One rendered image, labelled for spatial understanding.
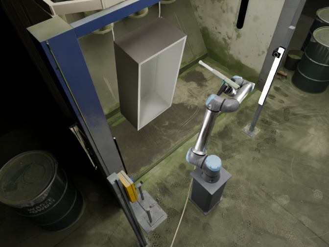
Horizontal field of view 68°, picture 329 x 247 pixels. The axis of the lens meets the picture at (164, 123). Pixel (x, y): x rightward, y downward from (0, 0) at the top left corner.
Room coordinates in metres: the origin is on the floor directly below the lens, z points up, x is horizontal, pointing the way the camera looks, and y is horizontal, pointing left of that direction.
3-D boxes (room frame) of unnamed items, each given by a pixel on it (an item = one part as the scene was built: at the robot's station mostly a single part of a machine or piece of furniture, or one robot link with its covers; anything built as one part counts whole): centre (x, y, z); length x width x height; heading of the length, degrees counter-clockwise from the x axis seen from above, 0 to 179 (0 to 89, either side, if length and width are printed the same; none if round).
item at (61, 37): (1.17, 0.55, 1.14); 0.18 x 0.18 x 2.29; 38
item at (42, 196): (1.11, 1.34, 0.44); 0.59 x 0.58 x 0.89; 109
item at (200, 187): (1.11, -0.44, 0.32); 0.31 x 0.31 x 0.64; 38
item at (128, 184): (0.68, 0.27, 1.42); 0.12 x 0.06 x 0.26; 38
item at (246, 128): (2.09, -1.27, 0.01); 0.20 x 0.20 x 0.01; 38
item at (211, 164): (1.12, -0.43, 0.83); 0.17 x 0.15 x 0.18; 55
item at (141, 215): (0.73, 0.21, 0.78); 0.31 x 0.23 x 0.01; 38
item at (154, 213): (0.74, 0.19, 0.95); 0.26 x 0.15 x 0.32; 38
